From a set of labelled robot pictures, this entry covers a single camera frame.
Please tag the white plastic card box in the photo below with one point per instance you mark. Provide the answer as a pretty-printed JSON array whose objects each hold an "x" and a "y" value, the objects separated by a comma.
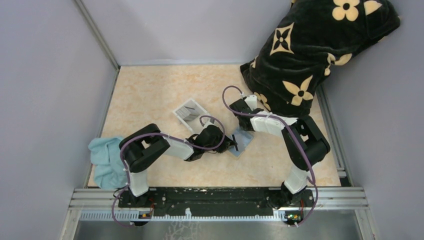
[{"x": 194, "y": 126}]

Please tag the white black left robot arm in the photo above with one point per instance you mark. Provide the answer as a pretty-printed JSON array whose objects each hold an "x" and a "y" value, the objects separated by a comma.
[{"x": 142, "y": 148}]

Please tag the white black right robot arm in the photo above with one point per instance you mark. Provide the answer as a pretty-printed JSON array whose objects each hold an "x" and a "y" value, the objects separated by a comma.
[{"x": 304, "y": 141}]

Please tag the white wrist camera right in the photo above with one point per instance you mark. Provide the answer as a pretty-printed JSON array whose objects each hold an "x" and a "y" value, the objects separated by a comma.
[{"x": 251, "y": 101}]

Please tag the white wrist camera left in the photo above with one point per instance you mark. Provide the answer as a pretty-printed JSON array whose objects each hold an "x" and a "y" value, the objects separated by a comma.
[{"x": 206, "y": 124}]

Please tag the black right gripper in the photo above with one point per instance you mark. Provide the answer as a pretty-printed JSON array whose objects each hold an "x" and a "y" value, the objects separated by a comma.
[{"x": 248, "y": 130}]

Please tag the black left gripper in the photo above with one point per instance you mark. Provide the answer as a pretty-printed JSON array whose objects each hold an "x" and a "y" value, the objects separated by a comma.
[{"x": 228, "y": 143}]

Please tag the aluminium frame rail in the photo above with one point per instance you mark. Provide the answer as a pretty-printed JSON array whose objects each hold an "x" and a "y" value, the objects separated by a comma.
[{"x": 94, "y": 204}]

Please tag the light blue cloth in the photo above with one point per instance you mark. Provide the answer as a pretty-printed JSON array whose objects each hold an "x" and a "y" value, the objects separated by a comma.
[{"x": 109, "y": 170}]

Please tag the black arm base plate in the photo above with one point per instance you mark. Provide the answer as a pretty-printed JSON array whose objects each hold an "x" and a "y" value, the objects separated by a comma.
[{"x": 263, "y": 196}]

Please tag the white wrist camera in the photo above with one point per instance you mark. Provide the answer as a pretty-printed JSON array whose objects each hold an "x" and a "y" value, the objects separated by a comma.
[
  {"x": 206, "y": 124},
  {"x": 251, "y": 101}
]

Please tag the thin credit card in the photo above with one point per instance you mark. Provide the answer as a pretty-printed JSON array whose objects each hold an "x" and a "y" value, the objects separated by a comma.
[{"x": 243, "y": 140}]

